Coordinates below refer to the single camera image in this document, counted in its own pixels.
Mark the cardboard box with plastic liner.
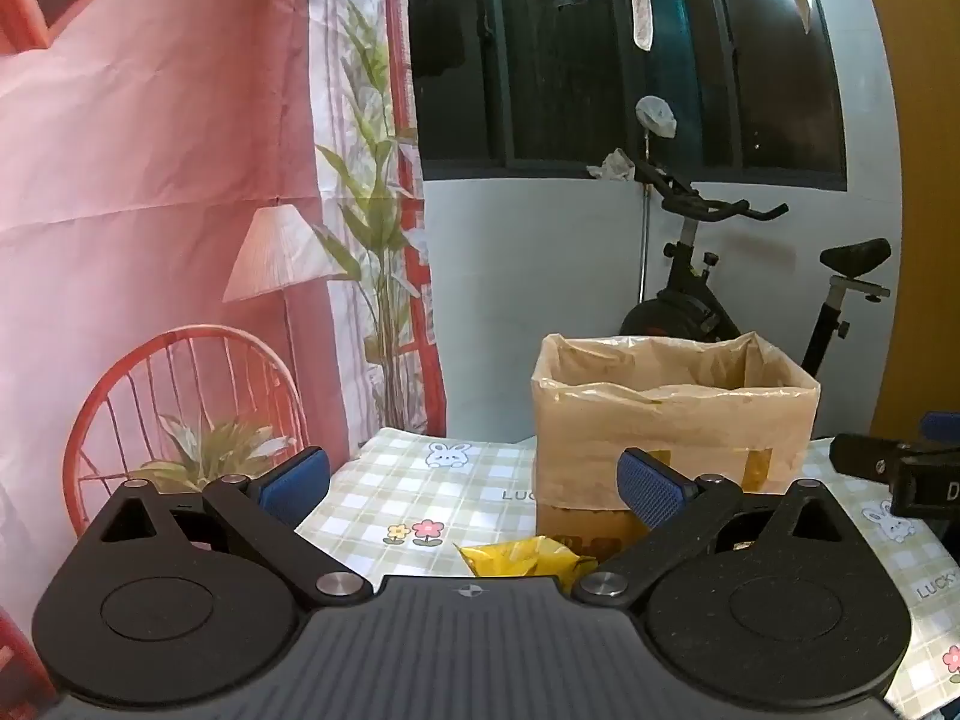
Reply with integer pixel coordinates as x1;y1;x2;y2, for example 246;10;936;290
531;331;821;563

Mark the metal pole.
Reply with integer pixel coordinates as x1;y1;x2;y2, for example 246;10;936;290
639;133;651;308

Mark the crumpled white rag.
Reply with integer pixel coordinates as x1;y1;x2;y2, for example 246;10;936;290
587;148;638;182

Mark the yellow snack packet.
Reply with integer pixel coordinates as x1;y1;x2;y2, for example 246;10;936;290
454;536;599;587

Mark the black exercise bike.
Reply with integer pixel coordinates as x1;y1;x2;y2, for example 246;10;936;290
619;154;893;380

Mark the white plastic bag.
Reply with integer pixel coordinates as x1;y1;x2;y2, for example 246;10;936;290
636;96;677;138

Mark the wooden door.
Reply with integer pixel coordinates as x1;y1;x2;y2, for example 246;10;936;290
855;0;960;436

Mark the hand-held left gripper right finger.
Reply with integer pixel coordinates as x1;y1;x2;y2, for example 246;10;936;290
571;448;871;608

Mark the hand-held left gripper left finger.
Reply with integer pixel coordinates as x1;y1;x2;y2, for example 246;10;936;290
79;446;374;610

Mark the pink printed backdrop cloth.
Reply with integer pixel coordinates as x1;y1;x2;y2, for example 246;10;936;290
0;0;449;691

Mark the green checkered tablecloth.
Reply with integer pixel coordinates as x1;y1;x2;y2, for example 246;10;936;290
296;427;960;720

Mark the dark window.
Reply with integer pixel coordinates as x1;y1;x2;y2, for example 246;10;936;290
405;0;848;192

